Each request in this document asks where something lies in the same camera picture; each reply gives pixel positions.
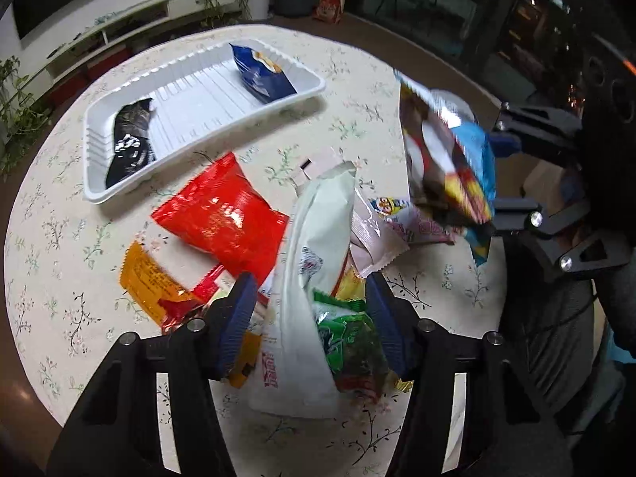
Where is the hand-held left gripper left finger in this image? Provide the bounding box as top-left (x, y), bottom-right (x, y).
top-left (46, 272), bottom-right (259, 477)

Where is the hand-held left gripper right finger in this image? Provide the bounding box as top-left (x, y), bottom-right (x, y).
top-left (364, 273), bottom-right (592, 477)

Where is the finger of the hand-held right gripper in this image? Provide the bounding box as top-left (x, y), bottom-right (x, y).
top-left (489, 102), bottom-right (583, 165)
top-left (491, 198), bottom-right (636, 279)

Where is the green snack packet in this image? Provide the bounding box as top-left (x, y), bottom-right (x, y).
top-left (313, 291), bottom-right (393, 403)

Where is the colourful light blue snack packet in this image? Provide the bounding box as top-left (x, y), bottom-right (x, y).
top-left (395, 70), bottom-right (498, 266)

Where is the large white snack packet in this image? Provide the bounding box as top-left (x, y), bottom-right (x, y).
top-left (247, 161), bottom-right (359, 421)

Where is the red snack packet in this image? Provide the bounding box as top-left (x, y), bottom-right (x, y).
top-left (151, 152), bottom-right (290, 286)

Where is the pink cartoon snack packet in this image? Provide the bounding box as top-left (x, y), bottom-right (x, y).
top-left (368, 196), bottom-right (468, 246)

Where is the white plastic tray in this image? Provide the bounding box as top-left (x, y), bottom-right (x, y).
top-left (82, 38), bottom-right (327, 206)

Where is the orange and black snack packet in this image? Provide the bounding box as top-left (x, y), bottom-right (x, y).
top-left (226, 330), bottom-right (262, 388)

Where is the yellow snack packet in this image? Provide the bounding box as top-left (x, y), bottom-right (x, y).
top-left (335, 266), bottom-right (368, 304)

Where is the pale pink snack packet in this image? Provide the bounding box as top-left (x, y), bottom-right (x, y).
top-left (350, 199), bottom-right (411, 279)

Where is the grey ribbed fabric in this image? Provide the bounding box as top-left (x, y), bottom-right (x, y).
top-left (502, 236), bottom-right (599, 425)

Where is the teal chair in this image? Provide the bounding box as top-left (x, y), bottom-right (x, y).
top-left (378, 0), bottom-right (479, 56)

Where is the small pale pink packet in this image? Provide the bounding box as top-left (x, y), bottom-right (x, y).
top-left (293, 151), bottom-right (343, 194)

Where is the floral tablecloth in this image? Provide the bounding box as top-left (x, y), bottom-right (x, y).
top-left (2, 24), bottom-right (527, 477)

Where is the red paper bag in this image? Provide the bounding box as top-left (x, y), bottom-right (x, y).
top-left (314, 0), bottom-right (345, 25)

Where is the dark blue snack packet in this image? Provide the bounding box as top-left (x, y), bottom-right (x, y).
top-left (229, 43), bottom-right (297, 105)

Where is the trailing floor plant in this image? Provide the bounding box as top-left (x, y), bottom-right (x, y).
top-left (0, 57), bottom-right (50, 175)

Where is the white TV cabinet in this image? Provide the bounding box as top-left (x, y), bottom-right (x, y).
top-left (20, 0), bottom-right (239, 87)

